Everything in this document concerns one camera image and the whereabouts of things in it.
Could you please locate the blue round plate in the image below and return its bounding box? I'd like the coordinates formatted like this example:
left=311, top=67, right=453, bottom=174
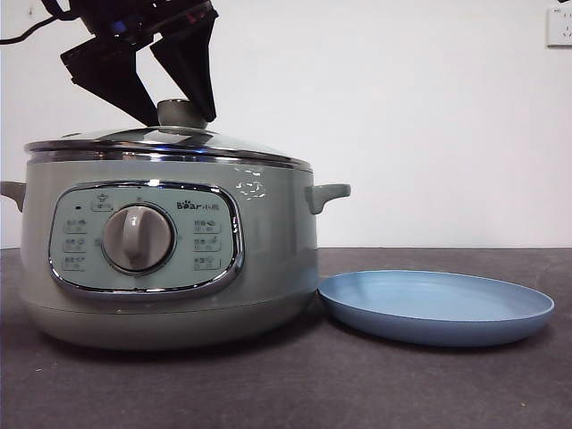
left=316, top=269, right=557, bottom=349

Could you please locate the black cable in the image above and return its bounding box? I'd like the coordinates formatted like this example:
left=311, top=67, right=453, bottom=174
left=0, top=6, right=90, bottom=46

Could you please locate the white wall socket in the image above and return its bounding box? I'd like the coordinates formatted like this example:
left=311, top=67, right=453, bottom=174
left=545, top=7, right=572, bottom=47

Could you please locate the glass lid with green knob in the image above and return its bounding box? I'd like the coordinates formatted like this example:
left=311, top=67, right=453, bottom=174
left=24, top=98, right=314, bottom=172

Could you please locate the pale green electric steamer pot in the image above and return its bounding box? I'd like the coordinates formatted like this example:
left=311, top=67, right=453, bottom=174
left=0, top=149, right=353, bottom=352

